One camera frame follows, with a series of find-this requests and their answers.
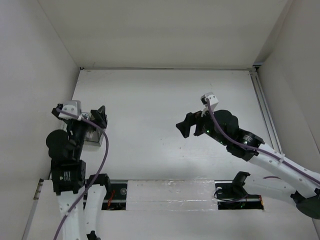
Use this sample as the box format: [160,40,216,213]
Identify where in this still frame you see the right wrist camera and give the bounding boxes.
[200,92,219,111]

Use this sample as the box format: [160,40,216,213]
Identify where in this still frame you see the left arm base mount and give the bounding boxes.
[101,180,128,211]

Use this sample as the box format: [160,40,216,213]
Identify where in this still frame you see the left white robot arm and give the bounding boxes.
[45,101,112,240]

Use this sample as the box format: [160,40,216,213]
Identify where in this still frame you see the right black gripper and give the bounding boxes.
[175,104,228,146]

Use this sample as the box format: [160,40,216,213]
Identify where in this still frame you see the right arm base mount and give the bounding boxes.
[213,171,264,211]

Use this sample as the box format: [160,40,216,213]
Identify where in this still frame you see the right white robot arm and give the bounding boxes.
[176,110,320,219]

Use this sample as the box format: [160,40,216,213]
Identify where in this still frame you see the aluminium rail right edge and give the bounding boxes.
[249,65,283,154]

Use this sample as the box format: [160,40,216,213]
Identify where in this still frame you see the grey smoked plastic container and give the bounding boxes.
[84,125,105,147]

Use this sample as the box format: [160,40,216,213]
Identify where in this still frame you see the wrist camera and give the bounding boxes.
[51,100,82,121]
[200,92,219,111]

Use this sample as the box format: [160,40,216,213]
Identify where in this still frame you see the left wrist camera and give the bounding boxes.
[51,100,82,121]

